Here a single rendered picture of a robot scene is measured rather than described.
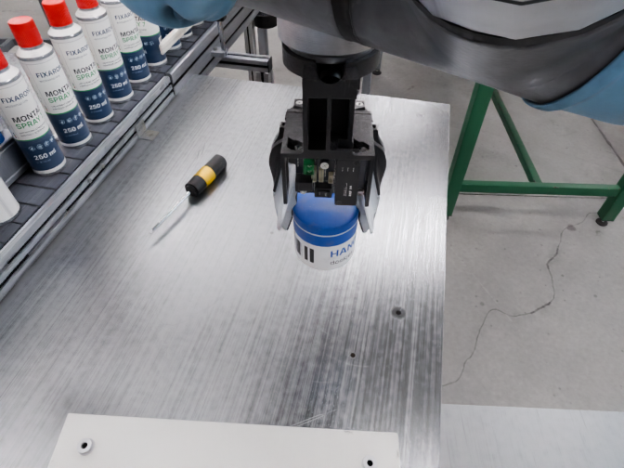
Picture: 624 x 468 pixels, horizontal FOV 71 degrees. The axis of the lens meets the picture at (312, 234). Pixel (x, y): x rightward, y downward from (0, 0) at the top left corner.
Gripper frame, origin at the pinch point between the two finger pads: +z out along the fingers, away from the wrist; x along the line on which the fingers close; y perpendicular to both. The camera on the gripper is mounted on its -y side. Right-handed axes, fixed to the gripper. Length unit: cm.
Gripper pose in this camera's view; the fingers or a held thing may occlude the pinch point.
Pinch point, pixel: (325, 217)
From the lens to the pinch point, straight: 47.2
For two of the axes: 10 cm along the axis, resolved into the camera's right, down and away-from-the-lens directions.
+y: -0.5, 7.3, -6.8
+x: 10.0, 0.3, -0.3
